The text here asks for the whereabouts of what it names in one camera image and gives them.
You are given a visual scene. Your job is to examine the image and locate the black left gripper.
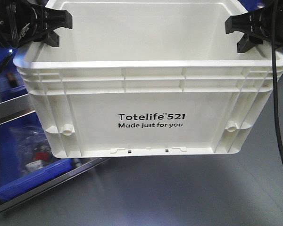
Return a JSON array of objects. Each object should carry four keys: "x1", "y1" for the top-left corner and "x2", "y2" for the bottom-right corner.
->
[{"x1": 0, "y1": 0, "x2": 73, "y2": 49}]

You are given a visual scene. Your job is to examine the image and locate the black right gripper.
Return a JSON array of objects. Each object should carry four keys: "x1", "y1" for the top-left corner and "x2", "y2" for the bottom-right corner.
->
[{"x1": 225, "y1": 0, "x2": 283, "y2": 53}]

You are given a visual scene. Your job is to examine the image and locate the white plastic tote box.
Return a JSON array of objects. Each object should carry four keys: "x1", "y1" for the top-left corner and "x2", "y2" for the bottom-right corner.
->
[{"x1": 14, "y1": 0, "x2": 273, "y2": 158}]

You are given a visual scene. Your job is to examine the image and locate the blue bin upper left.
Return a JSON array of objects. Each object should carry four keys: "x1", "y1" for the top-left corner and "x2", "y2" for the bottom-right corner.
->
[{"x1": 0, "y1": 46, "x2": 27, "y2": 103}]

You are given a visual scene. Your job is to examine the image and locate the blue bin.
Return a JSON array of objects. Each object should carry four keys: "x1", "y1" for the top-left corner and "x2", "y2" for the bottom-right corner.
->
[
  {"x1": 0, "y1": 46, "x2": 27, "y2": 103},
  {"x1": 0, "y1": 113, "x2": 73, "y2": 201}
]

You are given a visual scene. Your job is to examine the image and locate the clear bag of parts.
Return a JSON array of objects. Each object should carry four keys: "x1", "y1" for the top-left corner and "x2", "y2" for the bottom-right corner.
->
[{"x1": 10, "y1": 125, "x2": 56, "y2": 176}]

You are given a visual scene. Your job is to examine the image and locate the blue bin lower left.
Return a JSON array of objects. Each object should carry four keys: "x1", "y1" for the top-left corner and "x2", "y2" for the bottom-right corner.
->
[{"x1": 0, "y1": 113, "x2": 73, "y2": 201}]

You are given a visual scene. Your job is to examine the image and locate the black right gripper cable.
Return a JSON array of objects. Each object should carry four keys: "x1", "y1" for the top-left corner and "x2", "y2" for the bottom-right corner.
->
[{"x1": 270, "y1": 0, "x2": 283, "y2": 196}]

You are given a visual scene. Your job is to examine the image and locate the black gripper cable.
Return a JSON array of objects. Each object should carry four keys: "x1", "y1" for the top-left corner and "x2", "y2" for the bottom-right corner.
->
[
  {"x1": 270, "y1": 0, "x2": 283, "y2": 196},
  {"x1": 0, "y1": 48, "x2": 14, "y2": 81}
]

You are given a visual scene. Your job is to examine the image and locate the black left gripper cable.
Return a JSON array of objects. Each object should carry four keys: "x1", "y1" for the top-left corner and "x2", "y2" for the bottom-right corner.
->
[{"x1": 0, "y1": 48, "x2": 14, "y2": 81}]

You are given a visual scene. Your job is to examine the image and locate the steel upper shelf rail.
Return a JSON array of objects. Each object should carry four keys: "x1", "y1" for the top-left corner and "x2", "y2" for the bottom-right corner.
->
[{"x1": 0, "y1": 94, "x2": 35, "y2": 125}]

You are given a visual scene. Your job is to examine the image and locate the steel shelf rail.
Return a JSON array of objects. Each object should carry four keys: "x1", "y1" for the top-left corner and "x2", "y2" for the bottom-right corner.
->
[
  {"x1": 0, "y1": 158, "x2": 110, "y2": 214},
  {"x1": 0, "y1": 94, "x2": 35, "y2": 125}
]

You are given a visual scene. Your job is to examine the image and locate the steel lower shelf rail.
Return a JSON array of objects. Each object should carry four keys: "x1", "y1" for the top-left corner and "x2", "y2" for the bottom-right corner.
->
[{"x1": 0, "y1": 158, "x2": 110, "y2": 214}]

